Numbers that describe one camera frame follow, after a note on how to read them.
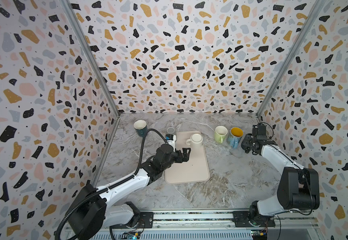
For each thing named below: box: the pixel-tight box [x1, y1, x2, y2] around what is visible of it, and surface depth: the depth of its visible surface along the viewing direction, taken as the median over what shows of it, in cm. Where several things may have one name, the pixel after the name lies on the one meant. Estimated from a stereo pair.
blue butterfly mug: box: [227, 127, 244, 149], surface depth 99 cm
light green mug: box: [214, 125, 228, 144], surface depth 101 cm
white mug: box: [185, 133, 204, 151], surface depth 100 cm
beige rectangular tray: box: [164, 130, 210, 184], surface depth 91 cm
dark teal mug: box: [133, 119, 148, 138], surface depth 103 cm
